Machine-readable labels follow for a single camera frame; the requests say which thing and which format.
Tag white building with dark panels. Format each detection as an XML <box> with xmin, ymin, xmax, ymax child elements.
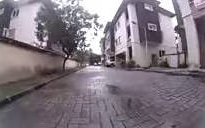
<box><xmin>111</xmin><ymin>0</ymin><xmax>179</xmax><ymax>69</ymax></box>

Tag white car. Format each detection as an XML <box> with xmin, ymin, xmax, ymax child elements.
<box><xmin>104</xmin><ymin>59</ymin><xmax>117</xmax><ymax>68</ymax></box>

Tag white building behind wall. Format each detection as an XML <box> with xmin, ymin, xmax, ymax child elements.
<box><xmin>0</xmin><ymin>0</ymin><xmax>54</xmax><ymax>48</ymax></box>

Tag distant trees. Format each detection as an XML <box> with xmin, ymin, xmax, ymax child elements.
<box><xmin>74</xmin><ymin>48</ymin><xmax>103</xmax><ymax>67</ymax></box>

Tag wet grey brick road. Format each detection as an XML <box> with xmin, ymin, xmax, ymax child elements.
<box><xmin>0</xmin><ymin>65</ymin><xmax>205</xmax><ymax>128</ymax></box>

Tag leafy tree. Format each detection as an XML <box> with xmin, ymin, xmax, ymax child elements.
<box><xmin>34</xmin><ymin>0</ymin><xmax>104</xmax><ymax>73</ymax></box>

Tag pale building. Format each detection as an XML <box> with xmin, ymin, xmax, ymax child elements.
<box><xmin>171</xmin><ymin>0</ymin><xmax>205</xmax><ymax>70</ymax></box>

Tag dark kerb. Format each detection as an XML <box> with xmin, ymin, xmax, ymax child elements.
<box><xmin>0</xmin><ymin>67</ymin><xmax>87</xmax><ymax>110</ymax></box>

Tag dirt verge strip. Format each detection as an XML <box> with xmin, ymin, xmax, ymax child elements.
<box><xmin>0</xmin><ymin>68</ymin><xmax>82</xmax><ymax>104</ymax></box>

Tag beige boundary wall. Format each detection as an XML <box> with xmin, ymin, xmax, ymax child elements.
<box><xmin>0</xmin><ymin>33</ymin><xmax>81</xmax><ymax>88</ymax></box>

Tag raised grey pavement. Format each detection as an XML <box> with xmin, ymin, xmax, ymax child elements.
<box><xmin>123</xmin><ymin>66</ymin><xmax>205</xmax><ymax>79</ymax></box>

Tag white and dark building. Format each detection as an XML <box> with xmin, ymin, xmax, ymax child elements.
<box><xmin>99</xmin><ymin>21</ymin><xmax>117</xmax><ymax>63</ymax></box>

